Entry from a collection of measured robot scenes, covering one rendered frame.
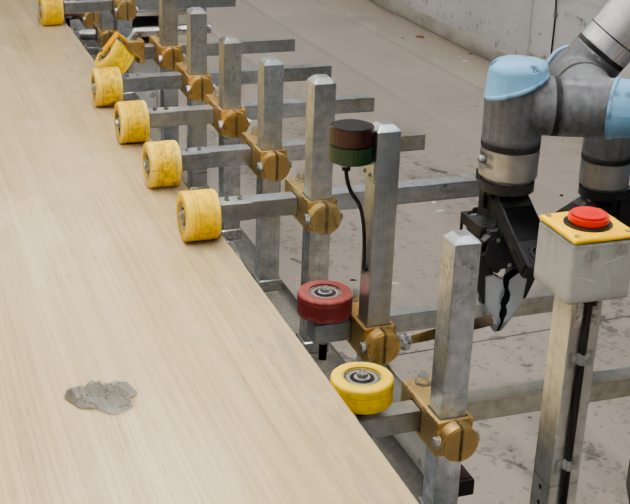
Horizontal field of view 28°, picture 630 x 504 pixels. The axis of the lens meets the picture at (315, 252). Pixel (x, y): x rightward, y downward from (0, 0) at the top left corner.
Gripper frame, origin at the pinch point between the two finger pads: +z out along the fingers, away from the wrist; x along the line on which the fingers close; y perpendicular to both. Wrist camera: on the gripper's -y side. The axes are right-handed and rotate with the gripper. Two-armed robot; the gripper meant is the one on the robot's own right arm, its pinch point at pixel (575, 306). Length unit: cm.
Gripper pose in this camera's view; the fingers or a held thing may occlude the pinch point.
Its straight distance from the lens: 201.6
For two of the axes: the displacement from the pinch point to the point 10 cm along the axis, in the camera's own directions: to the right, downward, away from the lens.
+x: -3.4, -3.8, 8.6
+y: 9.4, -1.0, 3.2
